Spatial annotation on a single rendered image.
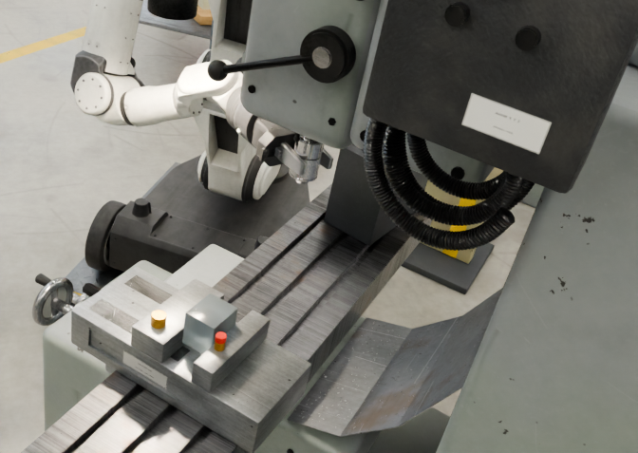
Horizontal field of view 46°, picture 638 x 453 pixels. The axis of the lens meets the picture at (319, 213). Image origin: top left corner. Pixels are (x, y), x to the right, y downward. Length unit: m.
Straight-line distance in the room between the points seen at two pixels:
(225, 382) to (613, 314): 0.55
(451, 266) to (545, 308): 2.31
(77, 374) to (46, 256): 1.40
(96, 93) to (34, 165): 2.04
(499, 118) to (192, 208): 1.65
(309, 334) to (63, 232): 1.87
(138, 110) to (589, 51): 0.96
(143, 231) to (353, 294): 0.80
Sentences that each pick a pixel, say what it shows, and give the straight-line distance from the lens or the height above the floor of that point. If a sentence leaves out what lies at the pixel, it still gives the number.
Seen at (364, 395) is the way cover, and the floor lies 0.87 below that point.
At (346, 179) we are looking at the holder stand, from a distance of 1.54.
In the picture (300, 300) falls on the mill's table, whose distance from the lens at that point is 1.39.
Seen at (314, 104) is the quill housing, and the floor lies 1.37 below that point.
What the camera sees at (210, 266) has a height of 0.85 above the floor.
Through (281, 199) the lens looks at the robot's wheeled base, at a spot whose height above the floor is 0.57.
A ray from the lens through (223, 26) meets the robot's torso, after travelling 1.90.
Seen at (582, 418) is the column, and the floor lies 1.19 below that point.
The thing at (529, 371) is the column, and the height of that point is 1.22.
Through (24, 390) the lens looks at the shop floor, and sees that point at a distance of 2.47.
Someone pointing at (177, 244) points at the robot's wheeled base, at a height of 0.59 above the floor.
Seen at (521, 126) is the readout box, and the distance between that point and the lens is 0.65.
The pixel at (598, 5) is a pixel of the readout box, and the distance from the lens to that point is 0.62.
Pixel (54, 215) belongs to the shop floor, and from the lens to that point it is 3.16.
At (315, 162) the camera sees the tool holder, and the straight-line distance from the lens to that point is 1.19.
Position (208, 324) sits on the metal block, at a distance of 1.10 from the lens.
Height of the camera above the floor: 1.81
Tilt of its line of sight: 33 degrees down
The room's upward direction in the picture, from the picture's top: 13 degrees clockwise
